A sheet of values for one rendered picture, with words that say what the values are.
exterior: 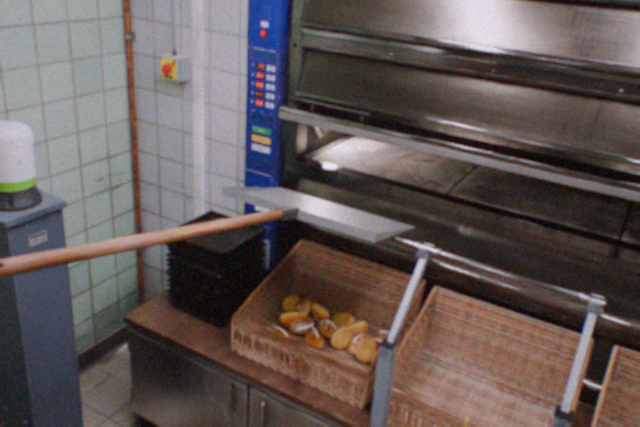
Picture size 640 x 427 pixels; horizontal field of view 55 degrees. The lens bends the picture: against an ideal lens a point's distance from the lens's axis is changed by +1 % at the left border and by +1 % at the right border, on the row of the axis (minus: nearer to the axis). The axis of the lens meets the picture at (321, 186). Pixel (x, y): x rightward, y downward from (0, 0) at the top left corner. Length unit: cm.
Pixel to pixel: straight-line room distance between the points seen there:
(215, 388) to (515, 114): 144
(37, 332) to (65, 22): 121
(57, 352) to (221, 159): 100
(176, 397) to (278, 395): 53
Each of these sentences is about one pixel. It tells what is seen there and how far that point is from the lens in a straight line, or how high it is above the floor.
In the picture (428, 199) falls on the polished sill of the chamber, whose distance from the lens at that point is 225.
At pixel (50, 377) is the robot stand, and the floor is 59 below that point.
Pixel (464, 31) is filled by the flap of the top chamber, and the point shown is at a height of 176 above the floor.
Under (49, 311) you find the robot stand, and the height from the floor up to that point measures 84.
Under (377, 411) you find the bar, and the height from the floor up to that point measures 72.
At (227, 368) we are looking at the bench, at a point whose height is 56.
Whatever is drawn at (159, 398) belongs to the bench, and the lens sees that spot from 270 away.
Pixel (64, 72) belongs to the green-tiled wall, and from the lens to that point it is 273.
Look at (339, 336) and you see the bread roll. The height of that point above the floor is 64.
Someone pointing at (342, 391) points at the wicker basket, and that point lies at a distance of 216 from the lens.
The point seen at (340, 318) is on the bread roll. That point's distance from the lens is 246.
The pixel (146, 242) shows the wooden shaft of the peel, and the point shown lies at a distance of 135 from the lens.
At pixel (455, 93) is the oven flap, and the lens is 213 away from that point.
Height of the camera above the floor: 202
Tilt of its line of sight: 22 degrees down
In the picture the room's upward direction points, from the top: 4 degrees clockwise
